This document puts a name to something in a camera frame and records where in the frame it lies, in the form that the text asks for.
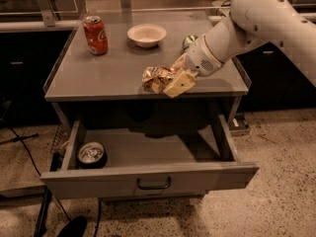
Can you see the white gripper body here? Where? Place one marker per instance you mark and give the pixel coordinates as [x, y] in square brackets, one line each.
[201, 58]

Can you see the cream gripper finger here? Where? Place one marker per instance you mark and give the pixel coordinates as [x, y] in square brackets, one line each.
[180, 63]
[183, 81]

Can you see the orange can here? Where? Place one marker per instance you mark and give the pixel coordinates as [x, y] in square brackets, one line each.
[155, 79]

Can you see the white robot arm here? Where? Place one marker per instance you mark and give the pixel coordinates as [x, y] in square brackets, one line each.
[250, 24]

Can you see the green soda can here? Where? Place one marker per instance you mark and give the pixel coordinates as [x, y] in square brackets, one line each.
[188, 41]

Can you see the red soda can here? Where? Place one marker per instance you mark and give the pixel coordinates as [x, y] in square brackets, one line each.
[95, 33]

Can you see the grey open top drawer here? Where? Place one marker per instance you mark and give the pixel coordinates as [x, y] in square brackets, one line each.
[197, 159]

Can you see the black can in drawer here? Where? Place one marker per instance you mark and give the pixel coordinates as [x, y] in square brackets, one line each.
[92, 155]

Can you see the white bowl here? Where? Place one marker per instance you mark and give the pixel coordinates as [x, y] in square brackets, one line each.
[146, 35]

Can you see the small box on floor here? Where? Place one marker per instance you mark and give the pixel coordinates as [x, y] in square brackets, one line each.
[239, 126]

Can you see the grey metal cabinet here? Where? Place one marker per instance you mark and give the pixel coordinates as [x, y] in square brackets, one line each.
[106, 90]

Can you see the black foot on floor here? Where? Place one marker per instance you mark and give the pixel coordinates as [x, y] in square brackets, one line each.
[75, 228]

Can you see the black drawer handle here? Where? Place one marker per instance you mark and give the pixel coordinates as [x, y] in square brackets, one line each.
[153, 185]

